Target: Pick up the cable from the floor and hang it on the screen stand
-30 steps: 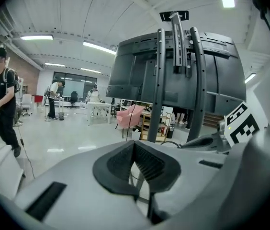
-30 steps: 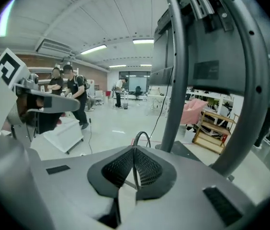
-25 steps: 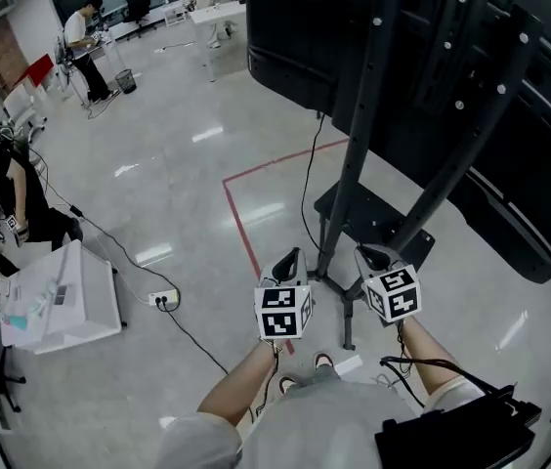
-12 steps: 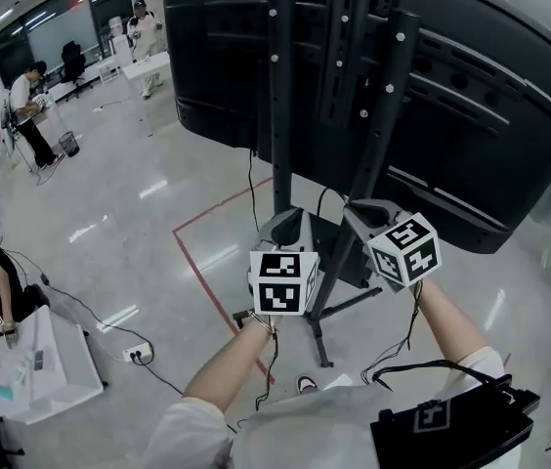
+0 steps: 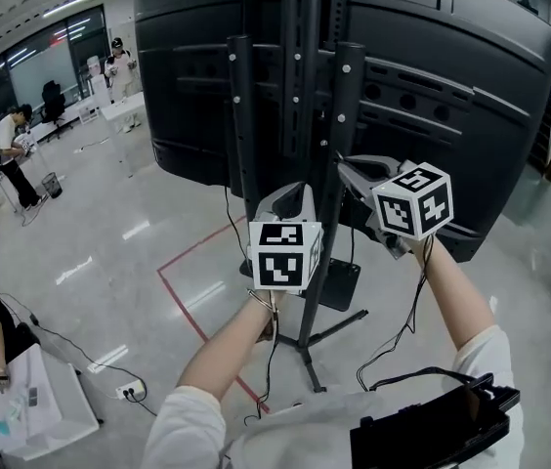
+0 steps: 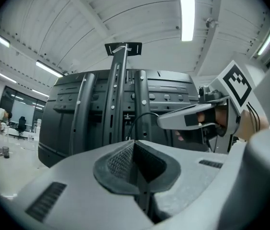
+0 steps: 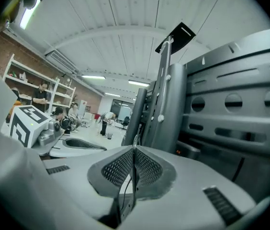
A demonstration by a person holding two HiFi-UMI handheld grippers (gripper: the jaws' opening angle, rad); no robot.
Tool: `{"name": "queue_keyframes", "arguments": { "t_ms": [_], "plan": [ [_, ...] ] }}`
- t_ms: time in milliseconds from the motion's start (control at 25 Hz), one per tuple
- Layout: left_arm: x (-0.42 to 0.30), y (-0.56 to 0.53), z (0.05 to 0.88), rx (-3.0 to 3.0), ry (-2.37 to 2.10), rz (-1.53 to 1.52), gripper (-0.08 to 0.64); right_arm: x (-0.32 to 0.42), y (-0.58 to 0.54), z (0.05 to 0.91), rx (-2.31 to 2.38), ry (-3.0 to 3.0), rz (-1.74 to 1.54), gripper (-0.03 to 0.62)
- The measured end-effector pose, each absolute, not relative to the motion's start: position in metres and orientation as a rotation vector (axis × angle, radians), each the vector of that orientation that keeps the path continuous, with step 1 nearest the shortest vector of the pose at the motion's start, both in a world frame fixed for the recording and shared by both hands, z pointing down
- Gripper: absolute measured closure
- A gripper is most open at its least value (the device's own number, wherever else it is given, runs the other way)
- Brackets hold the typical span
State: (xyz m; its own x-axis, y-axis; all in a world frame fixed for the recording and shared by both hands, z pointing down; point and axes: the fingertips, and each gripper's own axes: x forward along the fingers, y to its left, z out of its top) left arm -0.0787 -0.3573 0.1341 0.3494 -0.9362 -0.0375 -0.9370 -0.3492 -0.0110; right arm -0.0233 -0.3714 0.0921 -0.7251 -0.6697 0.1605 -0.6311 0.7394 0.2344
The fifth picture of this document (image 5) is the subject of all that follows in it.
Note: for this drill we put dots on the person's white shirt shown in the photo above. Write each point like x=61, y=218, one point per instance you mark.
x=295, y=433

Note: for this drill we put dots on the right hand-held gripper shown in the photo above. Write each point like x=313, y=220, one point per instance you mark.
x=432, y=208

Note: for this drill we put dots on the white table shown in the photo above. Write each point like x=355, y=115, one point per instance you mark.
x=124, y=110

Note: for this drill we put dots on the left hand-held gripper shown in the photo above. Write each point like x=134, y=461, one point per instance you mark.
x=280, y=271

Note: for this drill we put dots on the black television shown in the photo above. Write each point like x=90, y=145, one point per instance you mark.
x=427, y=56

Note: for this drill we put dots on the black mesh trash bin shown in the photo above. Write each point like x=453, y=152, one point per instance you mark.
x=52, y=186

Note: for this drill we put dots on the black office chair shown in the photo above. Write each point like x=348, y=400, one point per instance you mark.
x=53, y=100

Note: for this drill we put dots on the black chest-mounted device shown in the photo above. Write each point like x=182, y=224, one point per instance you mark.
x=427, y=433

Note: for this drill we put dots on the white low cabinet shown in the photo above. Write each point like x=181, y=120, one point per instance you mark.
x=65, y=408

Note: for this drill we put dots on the dark glass partition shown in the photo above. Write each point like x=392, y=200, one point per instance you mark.
x=36, y=66

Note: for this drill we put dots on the black metal TV stand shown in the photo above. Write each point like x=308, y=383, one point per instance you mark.
x=241, y=115

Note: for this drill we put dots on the white power strip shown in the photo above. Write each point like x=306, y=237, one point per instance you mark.
x=129, y=391

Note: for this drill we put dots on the person's left forearm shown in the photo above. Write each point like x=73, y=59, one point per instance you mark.
x=226, y=350

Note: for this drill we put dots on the person's right forearm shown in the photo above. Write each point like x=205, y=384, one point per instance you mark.
x=451, y=291

